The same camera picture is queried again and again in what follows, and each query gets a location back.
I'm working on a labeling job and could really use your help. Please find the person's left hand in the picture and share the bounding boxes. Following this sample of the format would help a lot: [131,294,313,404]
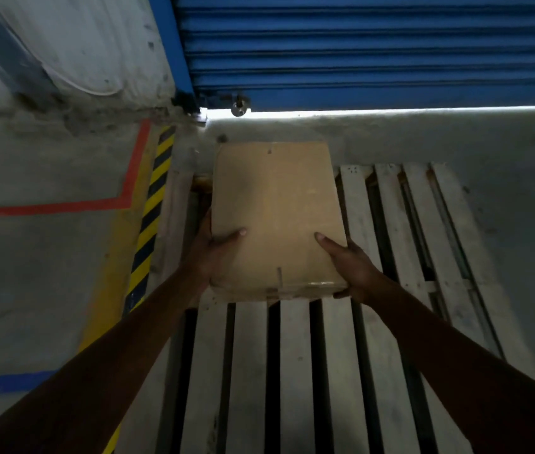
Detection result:
[182,207,249,308]

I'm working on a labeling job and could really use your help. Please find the person's right hand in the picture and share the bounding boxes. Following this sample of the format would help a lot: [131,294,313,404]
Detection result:
[314,231,387,306]

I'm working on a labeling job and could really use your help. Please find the plain cardboard box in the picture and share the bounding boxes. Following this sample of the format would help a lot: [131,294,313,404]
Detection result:
[208,140,350,303]

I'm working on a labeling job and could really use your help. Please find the wooden pallet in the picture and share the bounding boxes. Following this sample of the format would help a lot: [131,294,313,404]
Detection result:
[115,160,535,454]

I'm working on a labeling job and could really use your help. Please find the person's right forearm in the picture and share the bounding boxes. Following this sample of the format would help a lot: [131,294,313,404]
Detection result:
[367,278,535,454]

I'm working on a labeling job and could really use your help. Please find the person's left forearm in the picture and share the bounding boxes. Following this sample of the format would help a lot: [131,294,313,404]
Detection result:
[0,278,202,454]

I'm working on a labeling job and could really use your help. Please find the yellow black hazard tape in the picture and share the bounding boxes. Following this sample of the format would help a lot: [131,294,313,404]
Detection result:
[121,125,177,320]

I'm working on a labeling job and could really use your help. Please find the red floor tape line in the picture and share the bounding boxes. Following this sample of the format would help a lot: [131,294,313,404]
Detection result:
[0,119,153,221]

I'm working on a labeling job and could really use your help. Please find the metal shutter latch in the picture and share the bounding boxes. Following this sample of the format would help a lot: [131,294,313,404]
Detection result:
[229,93,252,118]

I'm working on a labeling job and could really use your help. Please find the blue floor tape line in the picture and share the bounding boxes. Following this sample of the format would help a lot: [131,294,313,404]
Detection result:
[0,370,58,399]

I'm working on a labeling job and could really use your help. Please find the blue roller shutter door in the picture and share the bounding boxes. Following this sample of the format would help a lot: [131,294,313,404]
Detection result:
[172,0,535,112]

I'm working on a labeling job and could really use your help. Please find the white wall cable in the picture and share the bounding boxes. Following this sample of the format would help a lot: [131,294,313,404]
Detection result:
[0,0,129,98]

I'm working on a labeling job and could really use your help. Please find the blue shutter guide rail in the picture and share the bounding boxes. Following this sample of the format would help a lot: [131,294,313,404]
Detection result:
[146,0,202,114]

